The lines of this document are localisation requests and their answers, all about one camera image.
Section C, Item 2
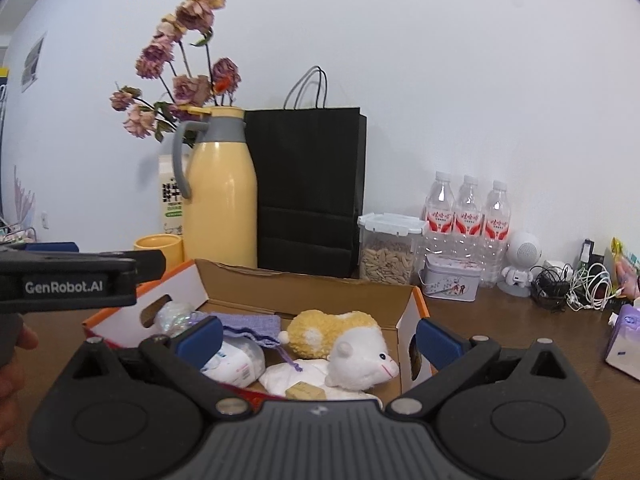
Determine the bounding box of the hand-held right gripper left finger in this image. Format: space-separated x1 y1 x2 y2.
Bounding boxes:
59 316 252 422

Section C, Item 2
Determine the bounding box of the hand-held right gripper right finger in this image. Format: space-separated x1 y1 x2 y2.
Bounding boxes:
390 316 582 419

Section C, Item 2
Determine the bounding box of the iridescent ball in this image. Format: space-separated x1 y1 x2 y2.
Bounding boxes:
154 302 207 337

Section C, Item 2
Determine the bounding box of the white plastic pack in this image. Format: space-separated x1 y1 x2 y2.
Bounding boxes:
202 339 266 388

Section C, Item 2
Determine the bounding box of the purple fabric pouch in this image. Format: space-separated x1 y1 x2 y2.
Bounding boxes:
210 311 303 373

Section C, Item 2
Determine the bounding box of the yellow white plush hamster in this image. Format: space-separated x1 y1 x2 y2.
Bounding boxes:
286 310 401 392

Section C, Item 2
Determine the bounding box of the white cloth bag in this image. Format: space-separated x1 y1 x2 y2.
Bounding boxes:
264 360 384 402

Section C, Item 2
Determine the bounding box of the red cardboard box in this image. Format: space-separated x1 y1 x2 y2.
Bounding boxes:
82 259 433 402

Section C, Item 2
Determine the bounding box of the small wooden block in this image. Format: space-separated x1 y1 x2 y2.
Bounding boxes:
286 381 326 401

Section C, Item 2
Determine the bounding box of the person's left hand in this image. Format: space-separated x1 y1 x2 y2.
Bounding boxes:
0 327 40 453

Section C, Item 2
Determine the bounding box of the yellow mug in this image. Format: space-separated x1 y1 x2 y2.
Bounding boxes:
133 234 185 274

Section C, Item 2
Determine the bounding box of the grey printed tin box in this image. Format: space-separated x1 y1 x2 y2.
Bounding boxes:
419 254 483 302

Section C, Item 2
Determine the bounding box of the white milk carton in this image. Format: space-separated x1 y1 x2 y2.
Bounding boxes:
159 154 186 236

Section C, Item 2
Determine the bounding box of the yellow thermos jug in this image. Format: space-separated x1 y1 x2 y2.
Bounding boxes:
172 106 258 269

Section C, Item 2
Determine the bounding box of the clear snack container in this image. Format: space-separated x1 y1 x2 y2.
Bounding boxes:
357 212 426 285

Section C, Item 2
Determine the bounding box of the white robot toy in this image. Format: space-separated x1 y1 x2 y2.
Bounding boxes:
497 231 543 300

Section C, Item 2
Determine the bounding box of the clear water bottle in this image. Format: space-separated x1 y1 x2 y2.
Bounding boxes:
423 171 456 261
480 180 512 288
452 175 484 261

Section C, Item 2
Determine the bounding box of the small dark spray bottle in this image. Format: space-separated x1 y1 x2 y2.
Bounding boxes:
580 239 603 267

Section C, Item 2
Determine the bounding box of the black paper bag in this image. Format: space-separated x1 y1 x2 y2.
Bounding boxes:
244 66 367 278

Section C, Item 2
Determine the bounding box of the dried pink flower bouquet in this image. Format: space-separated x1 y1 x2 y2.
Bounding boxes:
110 0 243 148

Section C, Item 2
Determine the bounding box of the purple tissue pack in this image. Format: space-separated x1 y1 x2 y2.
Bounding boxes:
604 302 640 381

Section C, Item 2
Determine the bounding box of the colourful snack packet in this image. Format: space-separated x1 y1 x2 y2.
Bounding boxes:
610 237 640 302

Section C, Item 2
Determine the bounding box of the wire shelf rack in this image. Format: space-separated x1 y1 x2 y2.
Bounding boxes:
0 217 37 247

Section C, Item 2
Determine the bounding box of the purple wall decal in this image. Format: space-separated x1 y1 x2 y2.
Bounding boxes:
12 165 36 231

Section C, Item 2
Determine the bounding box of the black cable tangle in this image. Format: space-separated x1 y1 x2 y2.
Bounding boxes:
530 265 572 309

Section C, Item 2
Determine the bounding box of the white cable tangle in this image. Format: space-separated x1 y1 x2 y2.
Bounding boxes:
565 262 614 311

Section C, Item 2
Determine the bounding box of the wall poster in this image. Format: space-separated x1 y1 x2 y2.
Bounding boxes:
21 32 47 92

